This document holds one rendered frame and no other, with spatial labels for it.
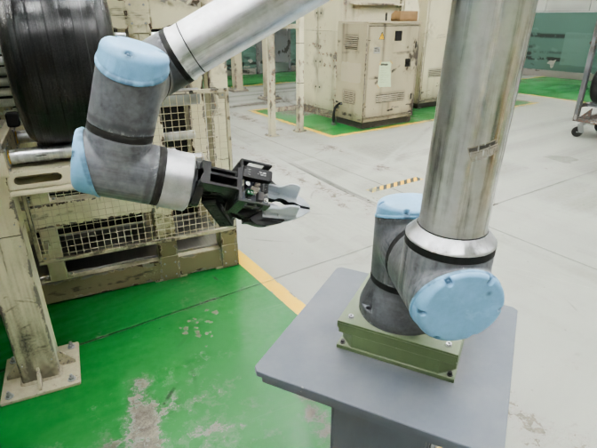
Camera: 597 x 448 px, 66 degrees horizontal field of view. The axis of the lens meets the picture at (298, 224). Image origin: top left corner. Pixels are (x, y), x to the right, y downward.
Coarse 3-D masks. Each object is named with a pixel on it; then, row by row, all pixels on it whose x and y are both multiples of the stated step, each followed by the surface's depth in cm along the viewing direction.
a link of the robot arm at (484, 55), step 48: (480, 0) 59; (528, 0) 59; (480, 48) 61; (480, 96) 63; (432, 144) 71; (480, 144) 66; (432, 192) 72; (480, 192) 69; (432, 240) 73; (480, 240) 73; (432, 288) 72; (480, 288) 72; (432, 336) 77
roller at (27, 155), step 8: (64, 144) 145; (8, 152) 139; (16, 152) 138; (24, 152) 139; (32, 152) 140; (40, 152) 141; (48, 152) 142; (56, 152) 143; (64, 152) 144; (16, 160) 139; (24, 160) 140; (32, 160) 141; (40, 160) 142
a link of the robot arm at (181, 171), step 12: (168, 156) 67; (180, 156) 68; (192, 156) 69; (168, 168) 66; (180, 168) 67; (192, 168) 67; (168, 180) 66; (180, 180) 66; (192, 180) 67; (168, 192) 66; (180, 192) 67; (192, 192) 69; (168, 204) 68; (180, 204) 69
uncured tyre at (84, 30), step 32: (0, 0) 120; (32, 0) 121; (64, 0) 124; (96, 0) 128; (0, 32) 120; (32, 32) 120; (64, 32) 123; (96, 32) 127; (32, 64) 122; (64, 64) 125; (32, 96) 126; (64, 96) 129; (32, 128) 135; (64, 128) 137
